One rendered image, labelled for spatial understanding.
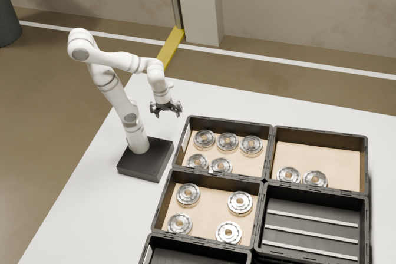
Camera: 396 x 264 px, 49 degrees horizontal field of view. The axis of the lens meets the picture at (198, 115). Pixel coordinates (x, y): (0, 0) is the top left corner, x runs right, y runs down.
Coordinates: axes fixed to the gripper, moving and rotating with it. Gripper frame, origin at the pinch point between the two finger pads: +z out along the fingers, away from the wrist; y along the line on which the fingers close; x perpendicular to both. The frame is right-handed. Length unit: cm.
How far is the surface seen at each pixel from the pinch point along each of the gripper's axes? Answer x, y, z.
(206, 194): -35.3, 18.0, 9.0
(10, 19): 178, -176, 91
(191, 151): -12.9, 10.0, 11.1
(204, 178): -31.4, 17.8, 2.4
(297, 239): -56, 54, 7
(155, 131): 9.1, -11.7, 26.3
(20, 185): 13, -121, 97
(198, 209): -42.5, 15.1, 8.3
